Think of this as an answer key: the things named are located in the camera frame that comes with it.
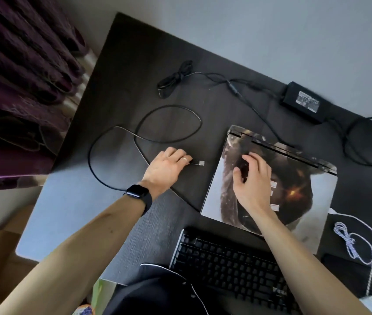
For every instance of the person's right hand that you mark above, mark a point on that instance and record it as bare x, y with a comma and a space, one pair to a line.
255, 190

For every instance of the person's left hand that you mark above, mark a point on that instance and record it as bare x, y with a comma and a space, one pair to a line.
163, 170

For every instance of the person's left fingers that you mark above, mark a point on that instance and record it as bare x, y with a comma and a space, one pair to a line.
181, 158

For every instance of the person's right thumb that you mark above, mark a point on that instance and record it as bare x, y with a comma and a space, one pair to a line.
236, 177

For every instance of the person's right middle finger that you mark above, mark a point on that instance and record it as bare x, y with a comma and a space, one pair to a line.
256, 160

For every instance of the person's right forearm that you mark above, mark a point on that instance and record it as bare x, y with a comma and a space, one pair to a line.
300, 259

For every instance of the person's left forearm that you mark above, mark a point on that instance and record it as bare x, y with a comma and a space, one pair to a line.
74, 255

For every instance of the black smartwatch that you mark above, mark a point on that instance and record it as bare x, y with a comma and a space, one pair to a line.
139, 194

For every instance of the laptop with picture skin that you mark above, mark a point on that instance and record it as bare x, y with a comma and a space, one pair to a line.
307, 196

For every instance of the black power adapter brick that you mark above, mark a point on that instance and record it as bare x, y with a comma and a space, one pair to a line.
302, 101

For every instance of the black mechanical keyboard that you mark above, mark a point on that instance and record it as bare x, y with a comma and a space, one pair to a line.
225, 268

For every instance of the black shirt with white piping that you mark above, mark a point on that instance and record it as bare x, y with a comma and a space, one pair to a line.
153, 295

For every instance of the dark mouse pad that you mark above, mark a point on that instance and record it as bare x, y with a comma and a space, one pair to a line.
343, 275

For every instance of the colourful printed bag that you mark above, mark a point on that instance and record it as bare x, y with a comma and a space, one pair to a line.
94, 298

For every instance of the purple patterned curtain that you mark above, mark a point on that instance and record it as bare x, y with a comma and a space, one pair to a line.
15, 78

